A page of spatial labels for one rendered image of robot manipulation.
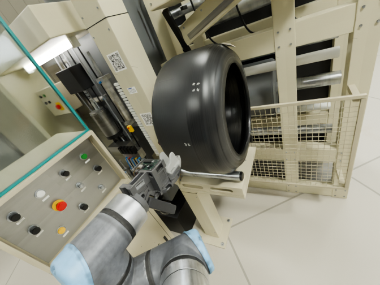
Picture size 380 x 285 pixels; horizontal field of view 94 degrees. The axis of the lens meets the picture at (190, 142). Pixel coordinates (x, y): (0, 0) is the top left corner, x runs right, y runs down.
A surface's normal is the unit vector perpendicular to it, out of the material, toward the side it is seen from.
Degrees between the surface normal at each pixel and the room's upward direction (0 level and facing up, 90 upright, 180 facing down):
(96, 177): 90
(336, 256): 0
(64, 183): 90
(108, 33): 90
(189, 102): 52
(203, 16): 90
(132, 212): 62
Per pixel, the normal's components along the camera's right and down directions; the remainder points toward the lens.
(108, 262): 0.82, -0.10
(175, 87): -0.51, -0.17
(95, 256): 0.62, -0.41
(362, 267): -0.34, -0.78
